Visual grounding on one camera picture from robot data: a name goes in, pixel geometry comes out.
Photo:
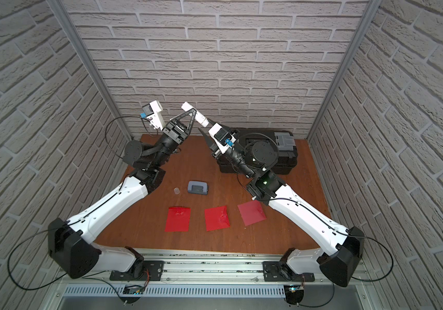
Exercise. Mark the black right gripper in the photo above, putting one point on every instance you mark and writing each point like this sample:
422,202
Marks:
211,146

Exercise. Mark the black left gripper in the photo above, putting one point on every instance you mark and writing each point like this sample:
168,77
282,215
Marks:
175,126

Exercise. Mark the white glue stick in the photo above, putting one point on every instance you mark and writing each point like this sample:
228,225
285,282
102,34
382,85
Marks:
199,117

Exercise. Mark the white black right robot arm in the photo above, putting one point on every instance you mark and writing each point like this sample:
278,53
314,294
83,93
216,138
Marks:
341,247

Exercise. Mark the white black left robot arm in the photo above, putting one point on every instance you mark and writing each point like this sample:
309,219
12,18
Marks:
71,243

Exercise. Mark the middle red envelope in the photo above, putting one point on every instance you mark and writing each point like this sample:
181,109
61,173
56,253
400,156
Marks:
216,218

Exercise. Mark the red envelope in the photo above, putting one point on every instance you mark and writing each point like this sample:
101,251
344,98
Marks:
251,212
216,218
178,219

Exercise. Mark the right red envelope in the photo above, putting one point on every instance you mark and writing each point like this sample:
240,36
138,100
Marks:
251,212

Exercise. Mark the left red envelope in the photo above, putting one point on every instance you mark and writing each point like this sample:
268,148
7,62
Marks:
178,219

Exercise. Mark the grey hole punch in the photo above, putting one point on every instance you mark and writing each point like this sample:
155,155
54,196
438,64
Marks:
198,188

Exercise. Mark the black plastic toolbox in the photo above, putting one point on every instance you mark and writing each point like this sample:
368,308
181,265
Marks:
258,149

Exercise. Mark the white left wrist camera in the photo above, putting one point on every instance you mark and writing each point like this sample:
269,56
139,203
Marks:
153,113

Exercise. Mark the aluminium left corner post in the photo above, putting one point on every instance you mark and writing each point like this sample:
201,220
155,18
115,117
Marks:
83,53

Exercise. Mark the aluminium corner post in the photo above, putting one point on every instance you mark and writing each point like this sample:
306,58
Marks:
360,32
83,53

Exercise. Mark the aluminium right corner post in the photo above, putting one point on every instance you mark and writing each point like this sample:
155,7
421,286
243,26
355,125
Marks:
360,32

